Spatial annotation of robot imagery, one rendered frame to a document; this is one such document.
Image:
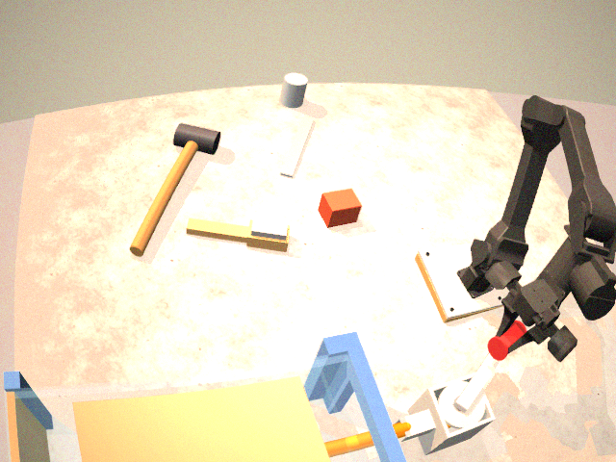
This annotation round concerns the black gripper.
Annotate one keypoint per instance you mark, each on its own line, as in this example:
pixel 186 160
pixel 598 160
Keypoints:
pixel 562 341

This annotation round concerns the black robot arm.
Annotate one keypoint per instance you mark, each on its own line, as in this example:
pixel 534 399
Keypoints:
pixel 592 215

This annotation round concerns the mallet with grey head and wooden handle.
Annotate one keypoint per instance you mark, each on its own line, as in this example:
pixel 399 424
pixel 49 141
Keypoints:
pixel 192 139

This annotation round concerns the grey cylinder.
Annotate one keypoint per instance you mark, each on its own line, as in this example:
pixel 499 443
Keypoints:
pixel 294 87

